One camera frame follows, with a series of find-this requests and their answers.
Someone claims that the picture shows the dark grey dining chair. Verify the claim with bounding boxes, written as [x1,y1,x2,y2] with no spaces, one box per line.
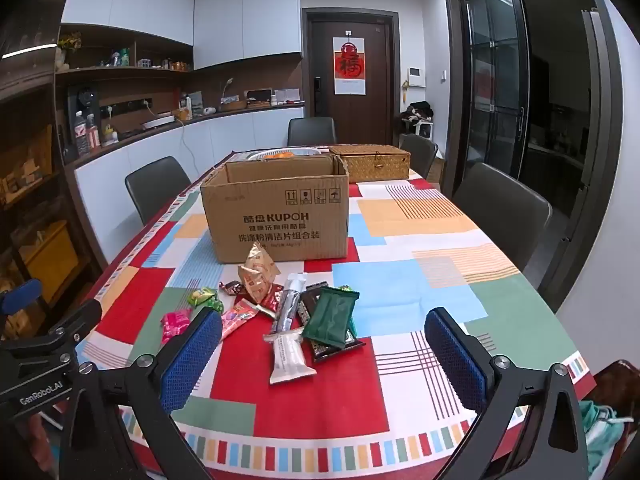
[124,156,192,226]
[400,133,439,179]
[452,162,552,272]
[287,116,337,147]

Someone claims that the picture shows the dark brown door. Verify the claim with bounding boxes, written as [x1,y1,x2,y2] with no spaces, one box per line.
[305,10,398,146]

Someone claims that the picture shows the white silver snack packet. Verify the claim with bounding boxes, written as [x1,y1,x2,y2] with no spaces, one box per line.
[263,327,317,386]

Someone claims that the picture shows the pink candy packet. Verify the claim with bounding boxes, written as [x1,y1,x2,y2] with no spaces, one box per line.
[160,309,193,345]

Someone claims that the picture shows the grey long snack packet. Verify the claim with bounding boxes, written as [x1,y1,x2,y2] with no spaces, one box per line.
[271,272,309,333]

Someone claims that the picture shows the pink stick snack packet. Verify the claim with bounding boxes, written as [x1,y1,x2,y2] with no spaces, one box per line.
[218,305,261,343]

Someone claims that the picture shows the teal white cloth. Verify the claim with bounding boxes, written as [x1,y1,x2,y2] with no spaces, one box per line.
[579,400,627,480]

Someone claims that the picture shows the white cabinets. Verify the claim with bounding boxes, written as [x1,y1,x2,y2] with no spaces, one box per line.
[60,0,302,71]
[75,105,306,266]

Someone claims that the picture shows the brown wooden chair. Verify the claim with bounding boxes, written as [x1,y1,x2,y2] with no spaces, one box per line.
[594,360,640,413]

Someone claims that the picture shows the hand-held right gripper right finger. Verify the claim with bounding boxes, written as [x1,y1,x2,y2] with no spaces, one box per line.
[424,307,591,480]

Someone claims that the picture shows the black snack packet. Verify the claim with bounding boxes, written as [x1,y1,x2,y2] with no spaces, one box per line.
[297,282,366,363]

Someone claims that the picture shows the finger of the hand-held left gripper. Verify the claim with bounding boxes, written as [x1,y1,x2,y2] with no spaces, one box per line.
[0,279,44,317]
[30,299,104,361]

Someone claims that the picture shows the red snack packet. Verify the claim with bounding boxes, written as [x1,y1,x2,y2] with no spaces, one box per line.
[235,282,286,318]

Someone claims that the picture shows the orange triangular snack packet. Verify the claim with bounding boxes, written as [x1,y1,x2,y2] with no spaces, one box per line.
[244,241,282,285]
[237,264,274,306]

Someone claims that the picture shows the dark green snack packet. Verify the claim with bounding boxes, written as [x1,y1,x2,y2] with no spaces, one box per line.
[301,286,361,349]

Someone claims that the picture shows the red white wall calendar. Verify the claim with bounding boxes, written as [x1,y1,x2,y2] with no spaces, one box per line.
[333,36,368,96]

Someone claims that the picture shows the woven wicker basket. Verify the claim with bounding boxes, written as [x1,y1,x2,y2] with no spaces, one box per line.
[328,144,412,184]

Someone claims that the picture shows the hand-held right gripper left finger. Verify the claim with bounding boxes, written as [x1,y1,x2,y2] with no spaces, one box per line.
[60,306,224,480]

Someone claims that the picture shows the brown cardboard box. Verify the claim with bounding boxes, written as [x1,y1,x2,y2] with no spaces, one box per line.
[200,154,351,264]

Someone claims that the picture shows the green candy packet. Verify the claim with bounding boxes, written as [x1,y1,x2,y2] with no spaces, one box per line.
[187,286,224,314]

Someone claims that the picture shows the colourful patchwork tablecloth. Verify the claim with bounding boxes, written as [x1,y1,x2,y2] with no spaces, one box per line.
[82,167,598,480]

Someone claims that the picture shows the white lower cabinets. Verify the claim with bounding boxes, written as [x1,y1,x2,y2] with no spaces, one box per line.
[75,105,306,266]

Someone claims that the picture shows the black bag on stool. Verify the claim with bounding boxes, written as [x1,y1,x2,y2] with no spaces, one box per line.
[400,101,435,138]

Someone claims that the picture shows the white fruit tray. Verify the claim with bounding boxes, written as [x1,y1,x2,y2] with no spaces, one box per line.
[248,147,325,162]

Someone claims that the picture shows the white upper cabinets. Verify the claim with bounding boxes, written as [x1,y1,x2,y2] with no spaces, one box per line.
[60,0,302,71]

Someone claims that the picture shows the yellow plastic crate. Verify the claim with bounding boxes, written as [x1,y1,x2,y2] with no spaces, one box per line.
[20,220,81,301]

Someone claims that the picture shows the black framed glass door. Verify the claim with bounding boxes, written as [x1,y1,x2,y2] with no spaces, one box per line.
[460,0,531,181]

